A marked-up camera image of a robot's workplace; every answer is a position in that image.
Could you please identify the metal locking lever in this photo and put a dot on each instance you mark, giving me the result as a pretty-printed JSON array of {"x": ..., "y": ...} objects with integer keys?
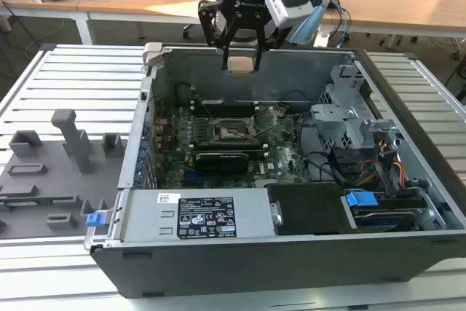
[{"x": 208, "y": 111}]

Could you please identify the grey parts rack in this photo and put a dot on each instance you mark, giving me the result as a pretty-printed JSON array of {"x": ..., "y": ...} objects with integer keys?
[{"x": 54, "y": 180}]

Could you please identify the white power adapter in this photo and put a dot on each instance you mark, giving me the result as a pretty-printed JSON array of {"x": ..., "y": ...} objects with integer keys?
[{"x": 321, "y": 38}]

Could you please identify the black chair base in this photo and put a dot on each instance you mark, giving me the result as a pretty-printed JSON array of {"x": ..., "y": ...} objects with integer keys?
[{"x": 187, "y": 30}]

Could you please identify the black PC case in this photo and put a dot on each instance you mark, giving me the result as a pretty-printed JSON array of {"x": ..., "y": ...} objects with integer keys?
[{"x": 255, "y": 271}]

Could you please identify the CPU socket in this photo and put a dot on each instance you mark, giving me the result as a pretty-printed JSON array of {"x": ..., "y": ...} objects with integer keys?
[{"x": 233, "y": 132}]

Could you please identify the green motherboard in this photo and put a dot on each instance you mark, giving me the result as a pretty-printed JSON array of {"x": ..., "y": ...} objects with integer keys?
[{"x": 284, "y": 158}]

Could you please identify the grey power supply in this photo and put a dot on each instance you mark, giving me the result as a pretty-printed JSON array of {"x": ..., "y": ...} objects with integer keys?
[{"x": 145, "y": 216}]

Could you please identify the black graphics card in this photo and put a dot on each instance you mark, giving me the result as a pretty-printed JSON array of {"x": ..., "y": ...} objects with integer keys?
[{"x": 222, "y": 163}]

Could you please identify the silver CPU plate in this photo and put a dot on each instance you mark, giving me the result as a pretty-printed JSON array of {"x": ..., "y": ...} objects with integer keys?
[{"x": 240, "y": 64}]

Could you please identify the black plastic shroud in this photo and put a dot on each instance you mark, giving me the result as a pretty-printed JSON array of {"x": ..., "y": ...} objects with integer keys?
[{"x": 309, "y": 209}]

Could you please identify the green RAM stick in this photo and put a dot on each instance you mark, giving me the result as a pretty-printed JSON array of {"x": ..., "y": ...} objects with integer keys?
[{"x": 36, "y": 200}]

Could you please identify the blue power supply latch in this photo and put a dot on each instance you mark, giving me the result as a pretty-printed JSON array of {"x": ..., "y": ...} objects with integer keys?
[{"x": 94, "y": 220}]

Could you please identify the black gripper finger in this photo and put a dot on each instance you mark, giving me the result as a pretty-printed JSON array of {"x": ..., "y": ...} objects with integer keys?
[
  {"x": 259, "y": 34},
  {"x": 205, "y": 23}
]

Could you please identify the grey metal drive cage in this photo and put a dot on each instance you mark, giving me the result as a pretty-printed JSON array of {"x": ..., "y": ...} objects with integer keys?
[{"x": 338, "y": 118}]

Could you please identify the hard disk in blue carrier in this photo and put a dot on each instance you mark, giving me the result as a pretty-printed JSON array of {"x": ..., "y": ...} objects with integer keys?
[{"x": 360, "y": 200}]

